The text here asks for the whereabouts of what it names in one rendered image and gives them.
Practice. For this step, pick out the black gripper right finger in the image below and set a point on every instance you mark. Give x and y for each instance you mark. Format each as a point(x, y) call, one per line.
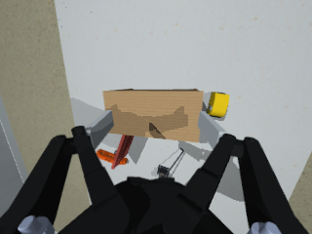
point(268, 210)

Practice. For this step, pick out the yellow tape measure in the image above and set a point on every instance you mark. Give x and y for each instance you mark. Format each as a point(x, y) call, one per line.
point(218, 104)

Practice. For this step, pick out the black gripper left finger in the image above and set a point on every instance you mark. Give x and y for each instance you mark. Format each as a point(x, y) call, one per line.
point(35, 208)

